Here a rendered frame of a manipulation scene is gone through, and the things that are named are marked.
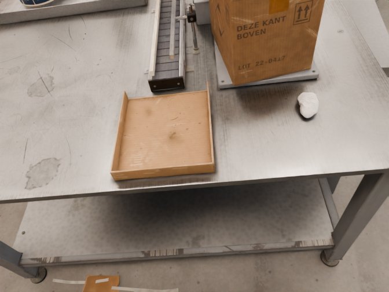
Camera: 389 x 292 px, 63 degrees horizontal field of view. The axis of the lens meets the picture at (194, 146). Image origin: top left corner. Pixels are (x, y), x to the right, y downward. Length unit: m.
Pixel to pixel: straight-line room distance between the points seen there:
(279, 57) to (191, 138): 0.34
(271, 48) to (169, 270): 1.10
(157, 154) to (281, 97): 0.40
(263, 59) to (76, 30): 0.82
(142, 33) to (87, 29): 0.25
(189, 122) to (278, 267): 0.90
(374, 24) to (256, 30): 0.54
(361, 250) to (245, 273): 0.54
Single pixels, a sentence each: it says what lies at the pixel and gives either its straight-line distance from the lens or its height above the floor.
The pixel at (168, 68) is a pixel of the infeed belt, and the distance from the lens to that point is 1.02.
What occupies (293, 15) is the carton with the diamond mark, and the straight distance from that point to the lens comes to 0.90.
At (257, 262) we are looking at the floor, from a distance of 1.57.
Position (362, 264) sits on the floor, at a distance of 1.66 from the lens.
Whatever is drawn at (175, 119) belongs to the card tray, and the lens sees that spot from 0.92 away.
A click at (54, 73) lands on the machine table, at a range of 1.27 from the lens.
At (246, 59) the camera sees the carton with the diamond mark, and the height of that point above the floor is 0.94.
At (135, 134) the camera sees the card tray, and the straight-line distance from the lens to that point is 0.92.
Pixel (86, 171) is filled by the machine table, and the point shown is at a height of 0.83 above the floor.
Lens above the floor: 1.50
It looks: 52 degrees down
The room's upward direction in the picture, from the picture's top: 12 degrees counter-clockwise
